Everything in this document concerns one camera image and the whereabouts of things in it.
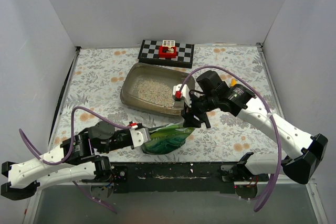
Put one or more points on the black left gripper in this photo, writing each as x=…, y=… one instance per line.
x=125, y=137

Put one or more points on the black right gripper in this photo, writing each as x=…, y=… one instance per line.
x=196, y=115

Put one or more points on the green litter bag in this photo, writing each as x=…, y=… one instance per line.
x=167, y=138

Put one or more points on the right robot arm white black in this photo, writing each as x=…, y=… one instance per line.
x=299, y=153

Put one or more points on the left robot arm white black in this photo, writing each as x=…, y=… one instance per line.
x=77, y=158

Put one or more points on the cat litter granules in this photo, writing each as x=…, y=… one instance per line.
x=153, y=91

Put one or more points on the yellow plastic litter scoop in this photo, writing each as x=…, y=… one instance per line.
x=233, y=82

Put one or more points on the grey litter box tray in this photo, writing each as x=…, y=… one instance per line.
x=145, y=71

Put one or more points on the red toy block box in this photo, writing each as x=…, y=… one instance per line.
x=167, y=53

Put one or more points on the floral table mat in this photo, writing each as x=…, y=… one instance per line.
x=95, y=87

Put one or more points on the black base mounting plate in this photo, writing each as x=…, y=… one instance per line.
x=139, y=177

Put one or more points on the white grid toy piece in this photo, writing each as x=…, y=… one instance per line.
x=168, y=43

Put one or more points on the black white checkerboard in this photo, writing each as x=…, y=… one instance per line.
x=149, y=54

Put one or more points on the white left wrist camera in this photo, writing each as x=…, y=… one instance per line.
x=139, y=134

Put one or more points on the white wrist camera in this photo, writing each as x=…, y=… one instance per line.
x=181, y=93
x=139, y=134

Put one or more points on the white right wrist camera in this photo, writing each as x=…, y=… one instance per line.
x=181, y=93

